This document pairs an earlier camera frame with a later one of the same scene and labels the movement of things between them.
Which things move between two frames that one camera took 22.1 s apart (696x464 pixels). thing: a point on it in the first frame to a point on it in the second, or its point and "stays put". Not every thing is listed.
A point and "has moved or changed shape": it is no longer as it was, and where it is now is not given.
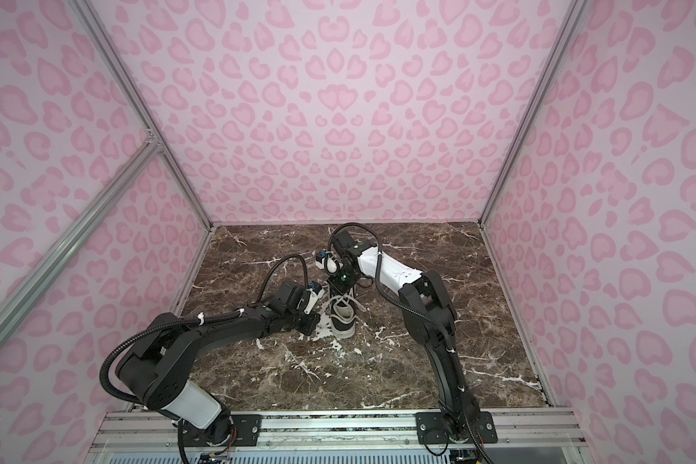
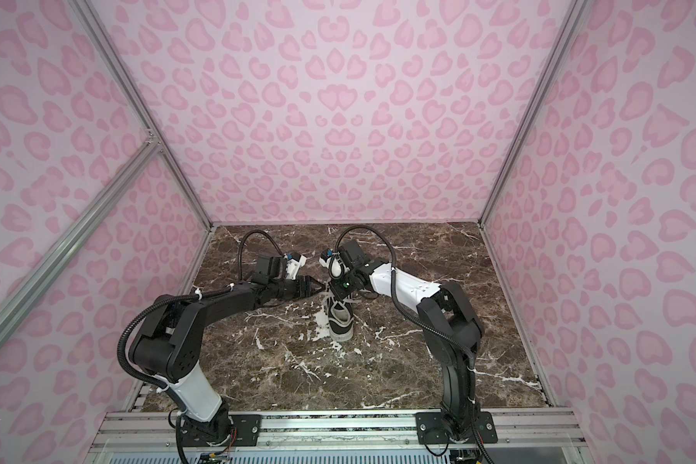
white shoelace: [342, 299] has moved or changed shape
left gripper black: [314, 319] to [309, 289]
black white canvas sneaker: [343, 318] stays put
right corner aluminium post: [570, 19] stays put
